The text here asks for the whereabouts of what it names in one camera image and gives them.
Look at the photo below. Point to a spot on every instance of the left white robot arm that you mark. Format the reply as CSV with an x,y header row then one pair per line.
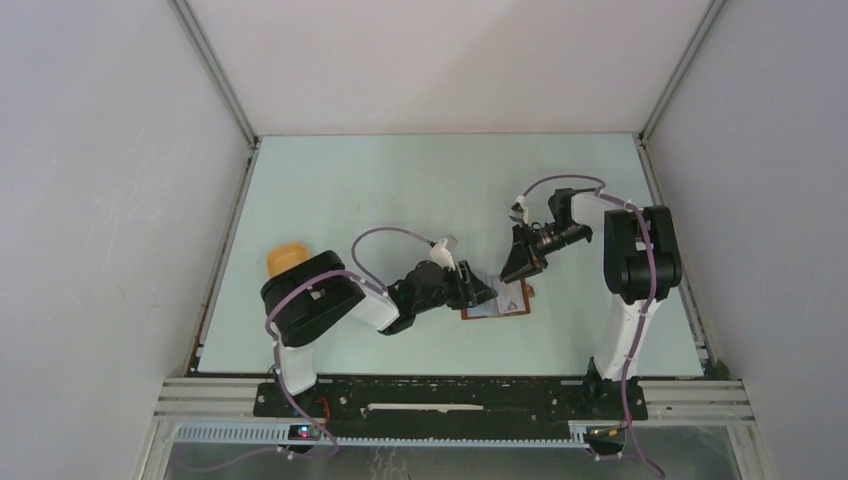
x,y
305,300

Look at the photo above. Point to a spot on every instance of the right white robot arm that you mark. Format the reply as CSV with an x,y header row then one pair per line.
x,y
641,264

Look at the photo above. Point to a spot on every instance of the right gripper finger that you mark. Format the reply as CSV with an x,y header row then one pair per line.
x,y
517,263
537,263

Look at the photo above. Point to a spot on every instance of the white cable duct strip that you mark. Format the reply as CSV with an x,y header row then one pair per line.
x,y
277,434

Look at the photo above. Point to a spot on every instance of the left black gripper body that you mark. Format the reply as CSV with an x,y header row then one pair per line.
x,y
449,292

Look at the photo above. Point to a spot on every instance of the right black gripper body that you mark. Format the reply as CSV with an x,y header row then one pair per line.
x,y
552,237

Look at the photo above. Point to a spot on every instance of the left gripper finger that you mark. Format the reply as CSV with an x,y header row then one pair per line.
x,y
482,293
471,288

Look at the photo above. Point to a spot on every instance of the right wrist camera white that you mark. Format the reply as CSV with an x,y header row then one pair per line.
x,y
518,211

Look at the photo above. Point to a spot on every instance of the brown leather card holder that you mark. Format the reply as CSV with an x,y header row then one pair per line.
x,y
512,300

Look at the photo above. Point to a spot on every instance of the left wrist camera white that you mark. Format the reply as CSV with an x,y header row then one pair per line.
x,y
440,252

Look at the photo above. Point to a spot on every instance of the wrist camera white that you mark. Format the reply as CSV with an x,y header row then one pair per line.
x,y
518,211
440,252

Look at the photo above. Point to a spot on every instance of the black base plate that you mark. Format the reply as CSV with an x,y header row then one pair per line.
x,y
456,407

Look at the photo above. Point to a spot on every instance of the orange plastic card tray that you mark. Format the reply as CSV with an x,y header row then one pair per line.
x,y
285,257

